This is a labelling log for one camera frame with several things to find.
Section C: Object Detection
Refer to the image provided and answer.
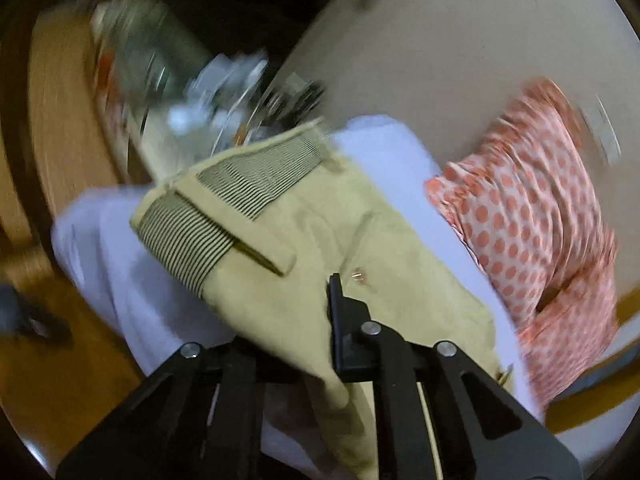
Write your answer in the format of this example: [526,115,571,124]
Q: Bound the cluttered shelf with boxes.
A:
[80,0,326,186]

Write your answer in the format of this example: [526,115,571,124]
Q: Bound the dark object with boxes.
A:
[0,282,73,346]

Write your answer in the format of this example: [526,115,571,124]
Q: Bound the orange polka dot cloth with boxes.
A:
[422,77,623,408]

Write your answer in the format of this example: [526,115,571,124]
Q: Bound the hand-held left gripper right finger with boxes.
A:
[326,273,585,480]

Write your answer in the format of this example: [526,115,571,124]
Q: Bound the khaki pants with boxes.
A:
[129,119,516,480]

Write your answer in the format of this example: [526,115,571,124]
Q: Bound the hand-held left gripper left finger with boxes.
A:
[56,336,312,480]

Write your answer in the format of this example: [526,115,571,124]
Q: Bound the white bed sheet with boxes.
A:
[50,112,546,480]

